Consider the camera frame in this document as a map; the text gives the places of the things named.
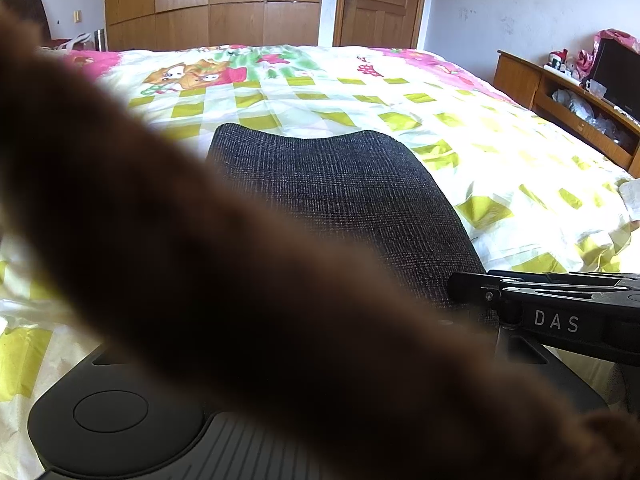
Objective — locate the wooden wardrobe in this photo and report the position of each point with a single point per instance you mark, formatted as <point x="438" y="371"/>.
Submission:
<point x="172" y="25"/>

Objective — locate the brown fuzzy sleeve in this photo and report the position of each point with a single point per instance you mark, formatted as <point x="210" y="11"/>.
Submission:
<point x="240" y="304"/>

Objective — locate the wooden tv cabinet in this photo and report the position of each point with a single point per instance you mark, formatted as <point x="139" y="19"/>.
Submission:
<point x="596" y="121"/>

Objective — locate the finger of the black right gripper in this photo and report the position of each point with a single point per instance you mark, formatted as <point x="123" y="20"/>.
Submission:
<point x="474" y="288"/>

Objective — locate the colourful patchwork bed sheet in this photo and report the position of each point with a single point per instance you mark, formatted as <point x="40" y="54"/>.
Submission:
<point x="529" y="195"/>

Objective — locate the brown wooden door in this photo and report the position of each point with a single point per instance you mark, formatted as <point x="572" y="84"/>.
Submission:
<point x="378" y="23"/>

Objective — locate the pink floral cloth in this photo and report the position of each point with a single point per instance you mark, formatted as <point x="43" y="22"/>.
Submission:
<point x="580" y="66"/>

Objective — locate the dark grey knit pants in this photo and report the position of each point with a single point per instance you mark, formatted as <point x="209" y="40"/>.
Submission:
<point x="363" y="187"/>

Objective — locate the black television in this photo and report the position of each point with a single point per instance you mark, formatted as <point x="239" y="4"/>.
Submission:
<point x="618" y="69"/>

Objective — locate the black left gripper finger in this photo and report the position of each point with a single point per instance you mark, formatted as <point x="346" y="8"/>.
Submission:
<point x="535" y="357"/>

